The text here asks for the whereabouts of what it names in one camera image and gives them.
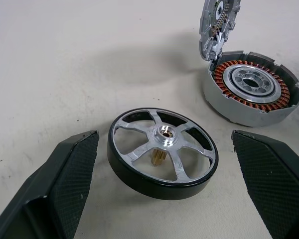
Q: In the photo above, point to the silver stator housing copper windings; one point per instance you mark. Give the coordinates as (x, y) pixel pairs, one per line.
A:
(239, 117)

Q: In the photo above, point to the black rimmed silver spoked rotor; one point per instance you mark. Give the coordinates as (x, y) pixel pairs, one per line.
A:
(164, 139)

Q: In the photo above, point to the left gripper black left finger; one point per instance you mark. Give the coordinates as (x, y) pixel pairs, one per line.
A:
(52, 184)

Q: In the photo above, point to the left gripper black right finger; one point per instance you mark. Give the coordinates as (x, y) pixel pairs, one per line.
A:
(271, 179)

